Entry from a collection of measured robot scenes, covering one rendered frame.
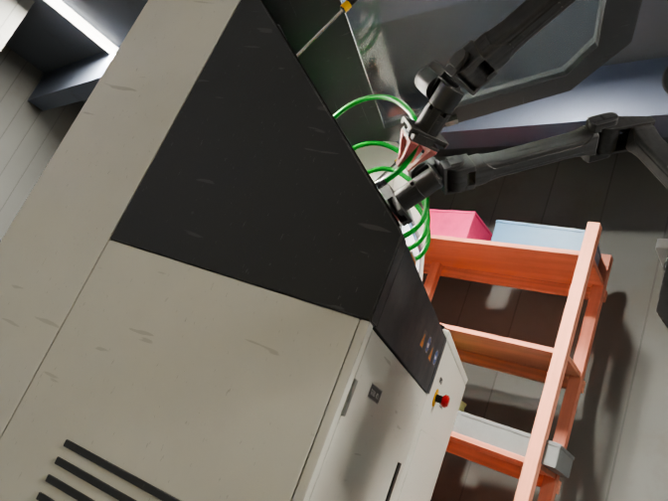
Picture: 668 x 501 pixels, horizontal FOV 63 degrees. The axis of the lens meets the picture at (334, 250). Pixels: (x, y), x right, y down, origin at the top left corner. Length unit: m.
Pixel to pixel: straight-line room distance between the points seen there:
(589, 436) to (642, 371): 0.49
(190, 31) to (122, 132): 0.30
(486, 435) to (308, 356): 2.28
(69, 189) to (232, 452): 0.71
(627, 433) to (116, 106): 3.11
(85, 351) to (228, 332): 0.29
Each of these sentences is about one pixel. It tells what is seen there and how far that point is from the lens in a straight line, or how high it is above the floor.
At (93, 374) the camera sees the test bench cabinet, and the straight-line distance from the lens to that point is 1.10.
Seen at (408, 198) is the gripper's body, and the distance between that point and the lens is 1.31.
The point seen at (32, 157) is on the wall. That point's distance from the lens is 7.60.
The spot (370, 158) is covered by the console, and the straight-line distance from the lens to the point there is 1.88.
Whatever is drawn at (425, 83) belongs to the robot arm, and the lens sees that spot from 1.24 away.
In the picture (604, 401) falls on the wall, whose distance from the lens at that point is 3.68.
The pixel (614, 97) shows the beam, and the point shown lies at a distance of 3.62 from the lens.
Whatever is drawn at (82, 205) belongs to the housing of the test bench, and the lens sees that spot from 1.29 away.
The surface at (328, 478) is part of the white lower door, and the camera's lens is 0.94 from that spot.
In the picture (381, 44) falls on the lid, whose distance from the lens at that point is 1.61.
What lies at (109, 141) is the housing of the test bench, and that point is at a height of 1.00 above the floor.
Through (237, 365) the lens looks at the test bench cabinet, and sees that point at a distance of 0.94.
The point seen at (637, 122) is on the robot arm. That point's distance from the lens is 1.51.
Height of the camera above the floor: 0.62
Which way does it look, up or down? 17 degrees up
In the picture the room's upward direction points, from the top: 22 degrees clockwise
